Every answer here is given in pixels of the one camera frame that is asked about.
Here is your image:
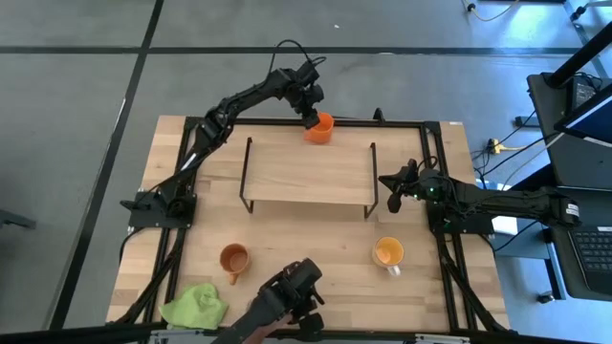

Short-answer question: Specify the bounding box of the black desk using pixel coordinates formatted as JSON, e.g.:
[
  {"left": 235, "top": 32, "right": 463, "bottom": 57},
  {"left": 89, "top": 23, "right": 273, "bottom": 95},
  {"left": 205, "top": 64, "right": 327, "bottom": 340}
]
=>
[{"left": 525, "top": 71, "right": 612, "bottom": 190}]

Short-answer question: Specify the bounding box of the yellow mug with white handle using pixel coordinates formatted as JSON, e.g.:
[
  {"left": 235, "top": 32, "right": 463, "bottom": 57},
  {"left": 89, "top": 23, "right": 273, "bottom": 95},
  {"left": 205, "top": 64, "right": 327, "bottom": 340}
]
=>
[{"left": 371, "top": 235, "right": 406, "bottom": 278}]

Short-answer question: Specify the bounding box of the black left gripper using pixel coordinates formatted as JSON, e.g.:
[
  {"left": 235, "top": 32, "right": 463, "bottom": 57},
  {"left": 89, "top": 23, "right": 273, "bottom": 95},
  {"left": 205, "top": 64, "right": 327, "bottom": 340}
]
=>
[{"left": 286, "top": 80, "right": 326, "bottom": 129}]

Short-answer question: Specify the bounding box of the bright orange plastic cup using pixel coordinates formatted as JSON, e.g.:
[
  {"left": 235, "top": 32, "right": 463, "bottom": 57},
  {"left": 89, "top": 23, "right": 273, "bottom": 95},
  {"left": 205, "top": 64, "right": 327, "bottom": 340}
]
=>
[{"left": 302, "top": 112, "right": 336, "bottom": 145}]

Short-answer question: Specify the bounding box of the green cloth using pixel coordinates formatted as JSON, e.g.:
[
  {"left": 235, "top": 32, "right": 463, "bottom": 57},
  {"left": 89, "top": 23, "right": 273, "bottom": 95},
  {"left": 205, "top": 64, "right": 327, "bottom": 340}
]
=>
[{"left": 158, "top": 282, "right": 230, "bottom": 331}]

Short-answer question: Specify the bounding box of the black metal table frame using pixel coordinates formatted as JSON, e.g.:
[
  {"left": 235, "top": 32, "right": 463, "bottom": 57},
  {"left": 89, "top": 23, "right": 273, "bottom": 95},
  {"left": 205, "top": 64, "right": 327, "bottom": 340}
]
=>
[{"left": 107, "top": 114, "right": 513, "bottom": 344}]

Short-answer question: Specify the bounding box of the yellow power strip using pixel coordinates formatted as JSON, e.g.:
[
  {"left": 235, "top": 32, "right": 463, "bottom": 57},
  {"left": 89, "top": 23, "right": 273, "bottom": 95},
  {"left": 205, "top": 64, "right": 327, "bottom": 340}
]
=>
[{"left": 486, "top": 138, "right": 522, "bottom": 155}]

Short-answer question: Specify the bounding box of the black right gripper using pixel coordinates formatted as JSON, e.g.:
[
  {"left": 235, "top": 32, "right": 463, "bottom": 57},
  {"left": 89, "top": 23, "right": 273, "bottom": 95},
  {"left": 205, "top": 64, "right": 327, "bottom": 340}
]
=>
[{"left": 378, "top": 166, "right": 453, "bottom": 214}]

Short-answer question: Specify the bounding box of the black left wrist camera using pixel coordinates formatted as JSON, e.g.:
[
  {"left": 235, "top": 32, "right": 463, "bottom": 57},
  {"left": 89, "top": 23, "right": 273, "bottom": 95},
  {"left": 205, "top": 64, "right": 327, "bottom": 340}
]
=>
[{"left": 295, "top": 59, "right": 322, "bottom": 86}]

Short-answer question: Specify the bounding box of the white paper sheet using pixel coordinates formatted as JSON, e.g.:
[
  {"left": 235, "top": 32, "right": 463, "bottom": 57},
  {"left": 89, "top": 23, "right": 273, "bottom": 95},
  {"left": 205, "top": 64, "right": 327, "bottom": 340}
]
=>
[{"left": 491, "top": 214, "right": 520, "bottom": 236}]

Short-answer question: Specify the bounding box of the black slanted pole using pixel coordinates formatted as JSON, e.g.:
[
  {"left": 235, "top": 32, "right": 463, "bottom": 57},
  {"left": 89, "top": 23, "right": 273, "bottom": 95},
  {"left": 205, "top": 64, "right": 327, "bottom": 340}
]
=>
[{"left": 544, "top": 35, "right": 612, "bottom": 90}]

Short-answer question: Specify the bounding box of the black monitor with blue screen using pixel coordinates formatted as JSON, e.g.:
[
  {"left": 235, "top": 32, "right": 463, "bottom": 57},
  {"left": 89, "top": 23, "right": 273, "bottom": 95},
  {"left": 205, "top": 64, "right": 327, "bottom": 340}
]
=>
[{"left": 553, "top": 83, "right": 612, "bottom": 144}]

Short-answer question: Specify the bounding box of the wooden shelf with black legs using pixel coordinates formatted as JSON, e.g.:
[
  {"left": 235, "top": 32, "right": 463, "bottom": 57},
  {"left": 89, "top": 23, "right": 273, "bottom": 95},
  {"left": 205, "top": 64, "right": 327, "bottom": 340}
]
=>
[{"left": 237, "top": 136, "right": 381, "bottom": 220}]

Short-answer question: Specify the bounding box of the terracotta orange mug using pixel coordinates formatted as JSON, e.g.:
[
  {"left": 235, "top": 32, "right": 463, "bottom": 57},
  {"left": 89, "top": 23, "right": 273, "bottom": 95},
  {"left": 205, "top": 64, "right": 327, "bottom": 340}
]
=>
[{"left": 218, "top": 242, "right": 252, "bottom": 287}]

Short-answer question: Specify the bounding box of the person's hand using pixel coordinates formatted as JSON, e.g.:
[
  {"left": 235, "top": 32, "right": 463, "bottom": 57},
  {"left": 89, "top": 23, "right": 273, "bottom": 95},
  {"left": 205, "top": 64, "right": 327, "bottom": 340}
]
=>
[{"left": 246, "top": 312, "right": 294, "bottom": 344}]

